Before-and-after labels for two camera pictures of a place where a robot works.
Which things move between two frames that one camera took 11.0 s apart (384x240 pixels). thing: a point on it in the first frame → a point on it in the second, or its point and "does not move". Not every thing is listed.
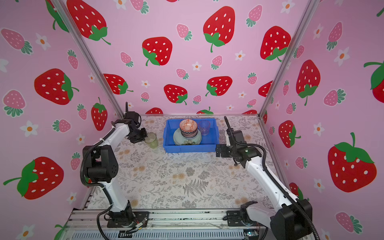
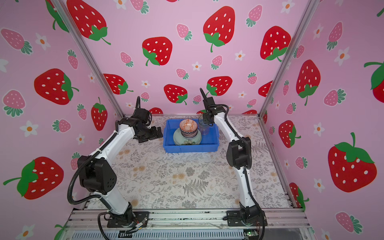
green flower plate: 179,139 does not move
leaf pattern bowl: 189,135 does not move
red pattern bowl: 188,126 does not move
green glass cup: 152,140 → 204,128
